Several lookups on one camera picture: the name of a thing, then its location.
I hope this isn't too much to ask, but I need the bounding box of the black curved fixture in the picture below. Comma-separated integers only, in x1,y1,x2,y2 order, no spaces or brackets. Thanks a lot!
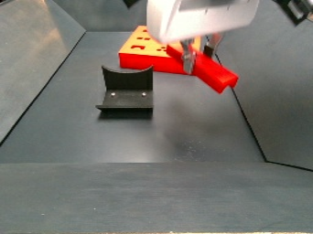
97,67,154,111

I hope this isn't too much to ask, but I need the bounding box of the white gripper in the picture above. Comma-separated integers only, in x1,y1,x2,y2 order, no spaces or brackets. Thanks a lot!
148,0,260,74

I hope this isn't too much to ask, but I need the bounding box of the red shape-sorter board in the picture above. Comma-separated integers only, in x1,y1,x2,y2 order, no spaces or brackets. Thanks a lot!
120,26,185,74

